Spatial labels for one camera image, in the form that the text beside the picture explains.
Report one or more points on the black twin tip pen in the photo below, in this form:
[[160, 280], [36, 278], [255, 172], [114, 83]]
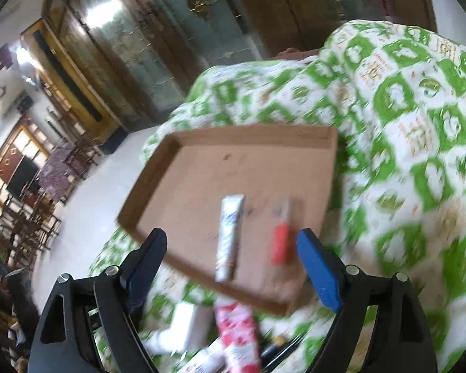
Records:
[[278, 350]]

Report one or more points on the clear bag red item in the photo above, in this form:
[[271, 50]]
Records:
[[284, 233]]

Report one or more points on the wooden glass cabinet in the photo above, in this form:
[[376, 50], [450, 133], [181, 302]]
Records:
[[117, 66]]

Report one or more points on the pink rose hand cream tube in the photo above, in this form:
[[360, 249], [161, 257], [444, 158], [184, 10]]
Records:
[[238, 335]]

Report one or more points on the green white patterned cloth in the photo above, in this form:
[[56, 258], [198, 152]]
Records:
[[397, 96]]

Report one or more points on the wooden dining chairs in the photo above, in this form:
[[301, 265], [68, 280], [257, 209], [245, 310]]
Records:
[[34, 189]]

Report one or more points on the white ointment tube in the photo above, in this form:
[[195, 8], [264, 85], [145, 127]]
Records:
[[228, 238]]

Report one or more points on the brown cardboard tray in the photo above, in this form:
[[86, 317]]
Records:
[[183, 183]]

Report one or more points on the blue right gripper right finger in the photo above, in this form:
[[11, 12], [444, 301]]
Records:
[[323, 267]]

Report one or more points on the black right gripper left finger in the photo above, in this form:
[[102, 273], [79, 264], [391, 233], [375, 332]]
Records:
[[139, 269]]

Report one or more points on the small white bottle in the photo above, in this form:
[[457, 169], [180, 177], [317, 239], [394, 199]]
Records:
[[207, 360]]

